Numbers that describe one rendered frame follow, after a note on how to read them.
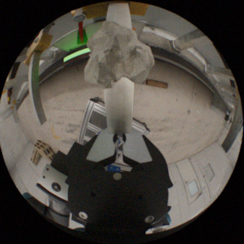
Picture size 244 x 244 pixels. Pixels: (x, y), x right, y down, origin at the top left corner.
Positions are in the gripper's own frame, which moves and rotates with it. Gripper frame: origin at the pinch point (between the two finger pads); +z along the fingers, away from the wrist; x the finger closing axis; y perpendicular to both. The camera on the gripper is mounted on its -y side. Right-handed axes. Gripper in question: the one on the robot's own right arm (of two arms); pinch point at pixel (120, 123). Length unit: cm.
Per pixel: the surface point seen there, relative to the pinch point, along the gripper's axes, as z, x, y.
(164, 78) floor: 83, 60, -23
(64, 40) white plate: 4.6, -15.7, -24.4
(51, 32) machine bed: 8, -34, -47
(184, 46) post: 6.9, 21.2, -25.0
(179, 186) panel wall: -25, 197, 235
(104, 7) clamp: -2.4, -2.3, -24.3
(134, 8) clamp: -1.9, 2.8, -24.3
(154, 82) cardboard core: 75, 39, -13
